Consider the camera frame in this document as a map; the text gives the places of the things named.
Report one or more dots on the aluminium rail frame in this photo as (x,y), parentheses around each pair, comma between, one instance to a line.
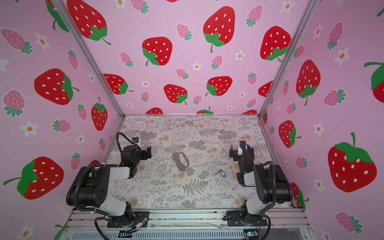
(286,224)

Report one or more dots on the key with blue tag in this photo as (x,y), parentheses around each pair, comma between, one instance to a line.
(221,173)

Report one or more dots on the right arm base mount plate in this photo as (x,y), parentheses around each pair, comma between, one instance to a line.
(243,219)

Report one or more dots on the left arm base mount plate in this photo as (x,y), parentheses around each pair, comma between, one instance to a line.
(130,220)

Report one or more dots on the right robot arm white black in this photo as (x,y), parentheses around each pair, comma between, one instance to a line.
(269,181)

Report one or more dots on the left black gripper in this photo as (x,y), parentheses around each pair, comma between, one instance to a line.
(144,153)

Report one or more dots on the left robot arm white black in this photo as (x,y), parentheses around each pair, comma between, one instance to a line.
(89,191)

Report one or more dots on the perforated white vent panel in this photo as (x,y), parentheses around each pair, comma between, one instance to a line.
(177,235)

